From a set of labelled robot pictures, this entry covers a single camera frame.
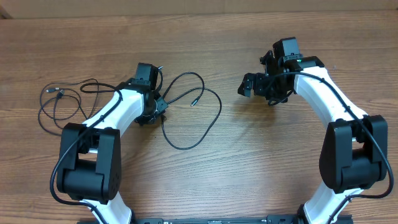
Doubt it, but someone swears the black cable bundle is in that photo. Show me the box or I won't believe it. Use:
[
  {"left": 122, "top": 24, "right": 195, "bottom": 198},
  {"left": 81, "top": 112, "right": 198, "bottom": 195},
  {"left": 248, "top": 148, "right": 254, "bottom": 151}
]
[{"left": 157, "top": 65, "right": 223, "bottom": 151}]

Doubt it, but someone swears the separated thin black cable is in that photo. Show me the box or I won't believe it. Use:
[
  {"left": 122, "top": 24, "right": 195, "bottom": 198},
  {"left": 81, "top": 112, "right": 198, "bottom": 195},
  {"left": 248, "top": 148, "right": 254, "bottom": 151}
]
[{"left": 39, "top": 78, "right": 100, "bottom": 129}]

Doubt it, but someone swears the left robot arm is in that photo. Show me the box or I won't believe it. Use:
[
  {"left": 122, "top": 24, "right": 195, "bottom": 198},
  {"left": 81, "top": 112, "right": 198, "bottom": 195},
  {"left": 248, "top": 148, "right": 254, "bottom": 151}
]
[{"left": 50, "top": 63, "right": 167, "bottom": 223}]

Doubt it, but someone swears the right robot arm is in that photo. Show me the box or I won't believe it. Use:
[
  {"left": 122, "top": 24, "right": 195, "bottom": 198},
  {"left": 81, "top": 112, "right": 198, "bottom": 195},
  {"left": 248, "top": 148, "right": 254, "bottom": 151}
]
[{"left": 237, "top": 37, "right": 394, "bottom": 223}]

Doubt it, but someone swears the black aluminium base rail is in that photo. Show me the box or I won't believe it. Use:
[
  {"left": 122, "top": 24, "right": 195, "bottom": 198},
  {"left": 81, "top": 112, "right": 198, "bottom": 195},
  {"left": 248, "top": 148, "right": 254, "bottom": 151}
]
[{"left": 133, "top": 215, "right": 304, "bottom": 224}]

